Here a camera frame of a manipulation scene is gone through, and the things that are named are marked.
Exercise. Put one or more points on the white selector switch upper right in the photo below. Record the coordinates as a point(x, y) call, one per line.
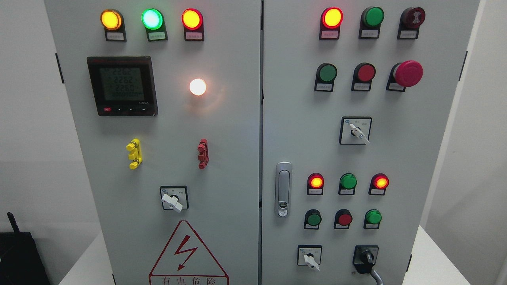
point(355, 130)

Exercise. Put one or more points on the yellow indicator light top left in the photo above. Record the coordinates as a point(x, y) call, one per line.
point(113, 23)

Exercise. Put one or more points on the green indicator top right door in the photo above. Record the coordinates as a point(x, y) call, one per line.
point(370, 22)

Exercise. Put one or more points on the green lit indicator light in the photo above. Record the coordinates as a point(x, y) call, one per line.
point(154, 24)

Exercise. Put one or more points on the white glowing lamp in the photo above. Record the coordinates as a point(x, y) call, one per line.
point(197, 87)

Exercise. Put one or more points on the right grey cabinet door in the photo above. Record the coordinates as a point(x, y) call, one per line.
point(302, 126)

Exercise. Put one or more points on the red push button lower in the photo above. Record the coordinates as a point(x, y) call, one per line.
point(343, 219)

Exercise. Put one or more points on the black knob selector switch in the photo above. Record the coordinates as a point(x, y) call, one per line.
point(364, 258)

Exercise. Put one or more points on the white selector switch left door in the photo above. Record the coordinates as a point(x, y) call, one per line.
point(174, 198)

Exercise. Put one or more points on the red terminal connector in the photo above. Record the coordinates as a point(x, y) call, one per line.
point(203, 154)

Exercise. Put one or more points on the black digital power meter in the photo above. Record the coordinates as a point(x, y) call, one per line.
point(123, 85)

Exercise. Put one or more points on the red emergency stop mushroom button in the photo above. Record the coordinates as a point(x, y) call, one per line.
point(403, 75)

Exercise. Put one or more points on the green indicator bottom right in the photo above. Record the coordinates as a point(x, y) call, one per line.
point(372, 219)

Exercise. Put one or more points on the white selector switch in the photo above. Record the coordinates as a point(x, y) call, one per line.
point(355, 130)
point(309, 256)

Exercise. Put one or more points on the red lit indicator right door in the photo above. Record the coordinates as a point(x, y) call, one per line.
point(330, 23)

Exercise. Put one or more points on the red indicator lower right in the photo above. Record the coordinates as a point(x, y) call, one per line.
point(378, 184)

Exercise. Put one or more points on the green indicator lower middle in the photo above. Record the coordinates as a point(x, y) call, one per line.
point(347, 184)

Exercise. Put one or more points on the red lit indicator lower left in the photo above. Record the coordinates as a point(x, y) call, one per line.
point(315, 184)

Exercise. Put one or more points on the dark red buzzer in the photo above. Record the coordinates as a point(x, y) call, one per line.
point(410, 21)

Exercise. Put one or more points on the red push button upper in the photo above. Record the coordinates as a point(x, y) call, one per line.
point(362, 77)

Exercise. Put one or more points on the grey cabinet door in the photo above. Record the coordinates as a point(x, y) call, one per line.
point(223, 197)
point(302, 126)

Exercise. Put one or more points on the yellow terminal connector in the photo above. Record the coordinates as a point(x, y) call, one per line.
point(135, 155)

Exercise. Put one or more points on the left grey cabinet door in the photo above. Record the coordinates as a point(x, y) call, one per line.
point(223, 197)

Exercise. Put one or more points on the red ringed lit indicator light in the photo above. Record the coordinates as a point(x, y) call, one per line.
point(193, 24)

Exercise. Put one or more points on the red push button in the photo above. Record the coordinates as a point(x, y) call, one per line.
point(362, 77)
point(343, 219)

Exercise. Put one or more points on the black device with antenna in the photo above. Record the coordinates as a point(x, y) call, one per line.
point(20, 261)

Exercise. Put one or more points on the green push button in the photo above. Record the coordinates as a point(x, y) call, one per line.
point(325, 77)
point(312, 219)

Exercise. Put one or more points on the green push button lower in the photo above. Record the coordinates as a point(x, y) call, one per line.
point(312, 219)

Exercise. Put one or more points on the white selector switch bottom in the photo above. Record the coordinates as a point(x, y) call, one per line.
point(309, 256)

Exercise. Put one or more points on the red electrical hazard warning sign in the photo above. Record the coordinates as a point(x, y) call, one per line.
point(186, 260)

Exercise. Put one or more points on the silver door lock handle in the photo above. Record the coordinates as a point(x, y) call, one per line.
point(283, 182)

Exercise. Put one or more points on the green push button upper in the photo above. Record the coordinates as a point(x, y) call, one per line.
point(325, 77)

